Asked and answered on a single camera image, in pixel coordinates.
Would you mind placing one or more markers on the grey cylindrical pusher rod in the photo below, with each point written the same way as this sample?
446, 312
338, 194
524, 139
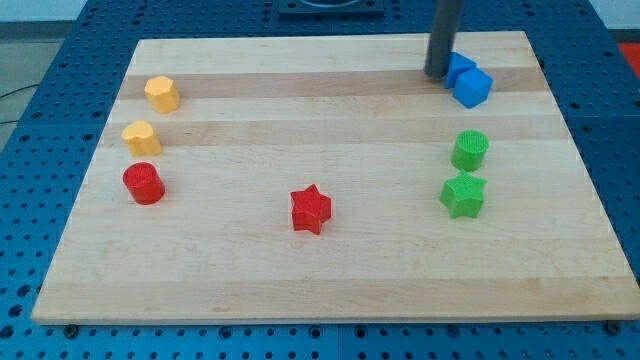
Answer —
446, 20

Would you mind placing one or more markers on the green cylinder block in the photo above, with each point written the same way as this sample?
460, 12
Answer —
469, 150

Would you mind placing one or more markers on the blue triangular block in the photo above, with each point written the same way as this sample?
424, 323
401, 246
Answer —
457, 66

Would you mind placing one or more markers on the light wooden board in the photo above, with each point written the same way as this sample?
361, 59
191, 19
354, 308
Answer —
260, 118

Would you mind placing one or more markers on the yellow hexagon block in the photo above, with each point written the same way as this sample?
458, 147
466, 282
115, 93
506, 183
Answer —
162, 94

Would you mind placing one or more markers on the red cylinder block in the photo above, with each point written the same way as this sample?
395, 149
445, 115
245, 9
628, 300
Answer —
143, 183

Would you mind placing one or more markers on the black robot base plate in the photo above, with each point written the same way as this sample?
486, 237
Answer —
296, 8

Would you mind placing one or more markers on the red star block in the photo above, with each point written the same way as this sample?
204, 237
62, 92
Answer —
310, 209

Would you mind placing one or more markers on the blue cube block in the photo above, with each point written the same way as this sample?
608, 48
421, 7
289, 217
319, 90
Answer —
472, 87

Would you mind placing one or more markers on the green star block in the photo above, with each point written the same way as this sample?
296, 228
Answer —
463, 195

